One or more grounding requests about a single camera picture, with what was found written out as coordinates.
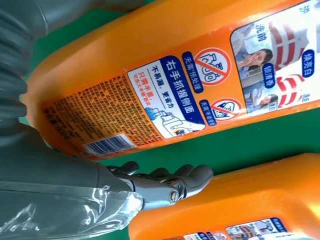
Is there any green table mat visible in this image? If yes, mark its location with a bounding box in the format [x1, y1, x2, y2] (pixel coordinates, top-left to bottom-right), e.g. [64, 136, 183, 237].
[18, 0, 320, 240]

